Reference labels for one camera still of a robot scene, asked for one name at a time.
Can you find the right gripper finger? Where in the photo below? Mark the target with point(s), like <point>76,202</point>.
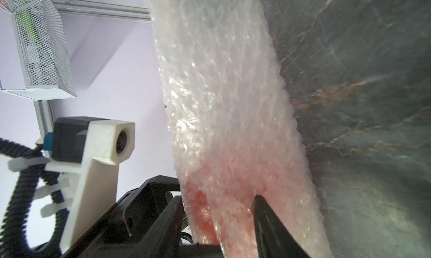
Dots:
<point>272,237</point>

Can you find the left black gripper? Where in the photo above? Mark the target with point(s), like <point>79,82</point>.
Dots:
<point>147,222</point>

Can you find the red plastic wine glass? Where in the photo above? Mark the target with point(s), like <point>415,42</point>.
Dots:
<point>220,194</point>

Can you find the clear bubble wrap sheet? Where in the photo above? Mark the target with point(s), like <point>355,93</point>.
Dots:
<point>222,87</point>

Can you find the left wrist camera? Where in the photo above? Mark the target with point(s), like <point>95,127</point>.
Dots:
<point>87,153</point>

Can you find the white mesh wall basket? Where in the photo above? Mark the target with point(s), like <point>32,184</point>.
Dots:
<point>42,50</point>

